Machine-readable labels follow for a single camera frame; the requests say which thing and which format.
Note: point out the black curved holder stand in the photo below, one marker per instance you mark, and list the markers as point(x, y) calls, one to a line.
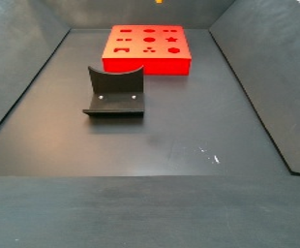
point(119, 93)

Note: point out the red shape-sorter block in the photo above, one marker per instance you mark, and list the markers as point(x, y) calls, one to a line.
point(156, 47)

